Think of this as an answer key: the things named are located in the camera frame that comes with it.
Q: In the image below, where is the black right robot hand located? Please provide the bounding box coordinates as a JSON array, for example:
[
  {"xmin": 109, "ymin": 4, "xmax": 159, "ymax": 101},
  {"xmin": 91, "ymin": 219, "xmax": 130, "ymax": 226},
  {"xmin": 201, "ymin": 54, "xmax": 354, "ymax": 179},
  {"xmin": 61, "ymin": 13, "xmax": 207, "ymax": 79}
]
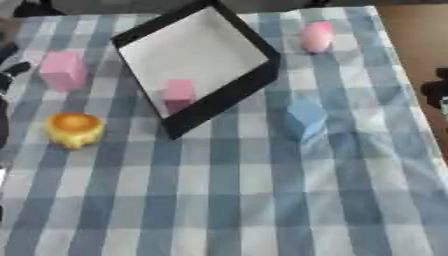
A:
[{"xmin": 420, "ymin": 67, "xmax": 448, "ymax": 110}]

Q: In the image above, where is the black box with white inside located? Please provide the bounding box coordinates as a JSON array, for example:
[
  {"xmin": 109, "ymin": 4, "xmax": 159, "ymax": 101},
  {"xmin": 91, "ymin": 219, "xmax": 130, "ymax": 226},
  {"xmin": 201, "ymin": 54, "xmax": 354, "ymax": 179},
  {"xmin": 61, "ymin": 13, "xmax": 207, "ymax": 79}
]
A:
[{"xmin": 110, "ymin": 0, "xmax": 284, "ymax": 141}]

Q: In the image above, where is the pink egg-shaped toy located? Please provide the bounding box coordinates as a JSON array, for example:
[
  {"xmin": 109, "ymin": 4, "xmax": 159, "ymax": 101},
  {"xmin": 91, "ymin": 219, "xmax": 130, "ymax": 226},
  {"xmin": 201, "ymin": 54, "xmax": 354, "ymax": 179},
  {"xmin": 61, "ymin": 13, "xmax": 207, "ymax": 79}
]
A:
[{"xmin": 299, "ymin": 20, "xmax": 336, "ymax": 54}]

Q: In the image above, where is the yellow toy cake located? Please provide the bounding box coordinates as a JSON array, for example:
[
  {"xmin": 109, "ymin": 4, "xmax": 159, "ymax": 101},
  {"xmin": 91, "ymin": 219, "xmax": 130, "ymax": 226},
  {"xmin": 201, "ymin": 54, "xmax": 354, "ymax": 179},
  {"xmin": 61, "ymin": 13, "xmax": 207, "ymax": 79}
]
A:
[{"xmin": 43, "ymin": 111, "xmax": 107, "ymax": 150}]

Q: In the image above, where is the blue block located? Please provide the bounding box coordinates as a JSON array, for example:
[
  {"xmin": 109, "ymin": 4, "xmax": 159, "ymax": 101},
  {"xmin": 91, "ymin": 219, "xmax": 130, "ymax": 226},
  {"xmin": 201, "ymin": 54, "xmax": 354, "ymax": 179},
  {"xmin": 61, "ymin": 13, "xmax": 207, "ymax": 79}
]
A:
[{"xmin": 283, "ymin": 100, "xmax": 329, "ymax": 142}]

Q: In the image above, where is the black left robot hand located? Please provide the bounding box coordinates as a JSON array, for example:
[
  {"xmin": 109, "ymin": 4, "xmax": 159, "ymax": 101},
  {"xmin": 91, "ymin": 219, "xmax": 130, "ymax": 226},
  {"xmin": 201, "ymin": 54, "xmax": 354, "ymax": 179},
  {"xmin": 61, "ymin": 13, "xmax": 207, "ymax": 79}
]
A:
[{"xmin": 0, "ymin": 61, "xmax": 34, "ymax": 149}]

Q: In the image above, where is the small pink block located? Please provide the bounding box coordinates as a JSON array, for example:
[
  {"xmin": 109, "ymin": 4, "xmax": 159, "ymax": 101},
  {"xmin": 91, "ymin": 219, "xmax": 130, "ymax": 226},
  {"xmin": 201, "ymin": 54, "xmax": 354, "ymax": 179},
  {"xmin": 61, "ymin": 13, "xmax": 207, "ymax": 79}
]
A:
[{"xmin": 161, "ymin": 78, "xmax": 198, "ymax": 115}]

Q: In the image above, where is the large pink block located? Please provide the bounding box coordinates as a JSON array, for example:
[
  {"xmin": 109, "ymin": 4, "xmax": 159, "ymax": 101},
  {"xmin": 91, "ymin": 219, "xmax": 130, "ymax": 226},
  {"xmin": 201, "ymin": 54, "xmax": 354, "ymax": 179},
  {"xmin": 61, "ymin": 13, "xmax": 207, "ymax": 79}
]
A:
[{"xmin": 38, "ymin": 50, "xmax": 91, "ymax": 93}]

